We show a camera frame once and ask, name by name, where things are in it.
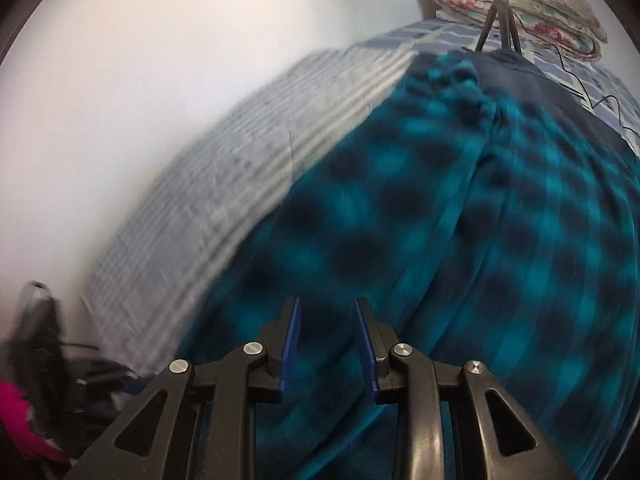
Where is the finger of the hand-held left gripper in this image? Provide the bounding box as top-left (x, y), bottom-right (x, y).
top-left (75, 365), bottom-right (148, 397)

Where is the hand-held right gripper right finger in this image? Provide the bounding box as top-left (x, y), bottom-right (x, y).
top-left (354, 297), bottom-right (583, 480)

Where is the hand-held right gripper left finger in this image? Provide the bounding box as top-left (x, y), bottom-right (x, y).
top-left (62, 296), bottom-right (302, 480)

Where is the teal plaid fleece jacket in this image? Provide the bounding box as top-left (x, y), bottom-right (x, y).
top-left (175, 50), bottom-right (640, 480)

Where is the person's left forearm pink sleeve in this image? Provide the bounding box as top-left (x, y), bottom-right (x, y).
top-left (0, 382), bottom-right (68, 463)

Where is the blue striped blanket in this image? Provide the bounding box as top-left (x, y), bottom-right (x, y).
top-left (80, 42), bottom-right (431, 376)

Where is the blue checked bed sheet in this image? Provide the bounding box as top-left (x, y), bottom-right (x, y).
top-left (365, 19), bottom-right (640, 156)

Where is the folded floral quilt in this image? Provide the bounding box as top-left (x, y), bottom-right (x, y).
top-left (425, 0), bottom-right (608, 61)

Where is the black ring light cable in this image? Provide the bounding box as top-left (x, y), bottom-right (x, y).
top-left (520, 45), bottom-right (640, 136)

